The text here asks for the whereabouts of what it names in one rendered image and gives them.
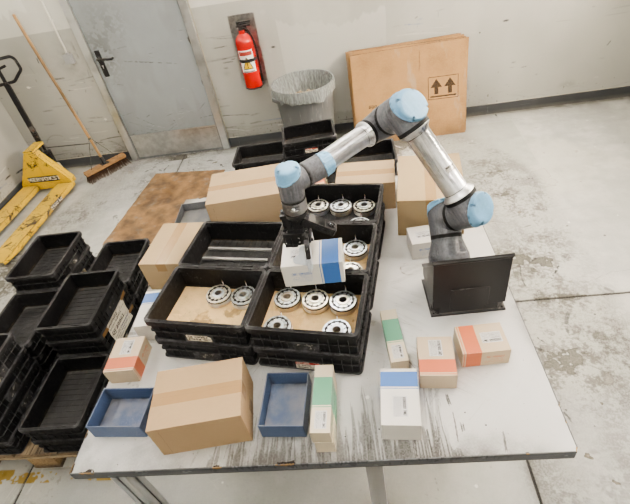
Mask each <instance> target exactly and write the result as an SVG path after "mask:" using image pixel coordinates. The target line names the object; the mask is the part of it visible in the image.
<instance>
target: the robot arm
mask: <svg viewBox="0 0 630 504"><path fill-rule="evenodd" d="M427 106H428V103H427V101H426V99H425V97H424V96H423V95H422V94H421V93H420V92H419V91H417V90H415V89H410V88H405V89H402V90H400V91H399V92H396V93H394V94H393V95H392V96H391V97H390V98H388V99H387V100H386V101H384V102H383V103H382V104H380V105H379V106H377V107H376V108H375V109H374V110H373V111H372V112H371V113H370V114H369V115H368V116H366V117H365V118H364V119H363V120H361V121H360V122H359V123H357V124H356V127H355V129H353V130H352V131H350V132H349V133H347V134H346V135H344V136H343V137H341V138H340V139H338V140H337V141H335V142H334V143H332V144H331V145H329V146H328V147H326V148H325V149H323V150H321V151H320V152H318V153H316V154H315V155H313V156H311V157H310V158H308V159H306V160H304V161H303V162H301V163H299V164H298V163H297V162H295V161H286V162H282V163H280V164H278V165H277V166H276V168H275V171H274V173H275V179H276V185H277V187H278V191H279V195H280V199H281V203H282V207H283V209H282V210H280V216H279V217H280V220H282V224H283V238H284V241H285V245H286V248H289V247H292V248H294V247H298V245H304V246H300V248H299V254H298V255H297V256H296V257H294V258H293V262H294V263H295V264H299V265H305V266H308V271H309V274H310V273H311V272H312V270H313V262H312V253H311V247H310V243H311V241H314V238H313V233H312V229H314V230H317V231H319V232H322V233H324V234H327V235H330V236H334V235H335V233H336V231H337V224H336V223H334V222H332V221H329V220H327V219H324V218H322V217H319V216H316V215H314V214H311V213H309V212H308V209H307V208H308V205H307V200H306V196H305V189H307V188H309V187H310V186H312V185H314V184H315V183H317V182H319V181H321V180H322V179H324V178H326V177H329V175H331V174H332V173H334V172H335V170H336V167H338V166H339V165H341V164H342V163H344V162H345V161H347V160H348V159H350V158H351V157H352V156H354V155H355V154H357V153H358V152H360V151H361V150H363V149H364V148H366V147H372V146H373V145H375V144H377V143H378V142H380V141H382V140H384V139H387V138H389V137H391V136H394V135H395V134H396V135H397V136H398V138H399V139H400V140H401V141H406V142H407V143H408V144H409V146H410V147H411V148H412V150H413V151H414V153H415V154H416V156H417V157H418V159H419V160H420V162H421V163H422V164H423V166H424V167H425V169H426V170H427V172H428V173H429V175H430V176H431V177H432V179H433V180H434V182H435V183H436V185H437V186H438V188H439V189H440V191H441V192H442V193H443V195H444V196H445V197H443V198H440V199H436V200H434V201H432V202H430V203H429V204H428V205H427V217H428V223H429V231H430V239H431V245H430V250H429V256H428V261H429V263H430V262H438V261H447V260H456V259H464V258H470V253H469V251H468V249H467V246H466V244H465V242H464V240H463V237H462V230H464V229H469V228H477V227H480V226H482V225H485V224H487V223H488V222H489V221H490V220H491V218H492V216H493V209H494V204H493V201H492V198H491V196H490V195H489V194H488V193H487V192H484V191H477V189H476V188H475V186H474V185H473V184H470V183H466V181H465V180H464V178H463V177H462V175H461V174H460V172H459V171H458V169H457V168H456V166H455V165H454V163H453V162H452V160H451V159H450V157H449V156H448V154H447V153H446V151H445V150H444V148H443V147H442V145H441V144H440V142H439V141H438V139H437V138H436V136H435V135H434V133H433V132H432V131H431V129H430V128H429V126H428V124H429V117H428V116H427V113H428V107H427ZM285 230H286V231H285ZM284 231H285V233H284ZM285 239H286V240H285ZM286 243H287V244H286ZM304 248H305V249H304ZM305 253H306V255H305Z"/></svg>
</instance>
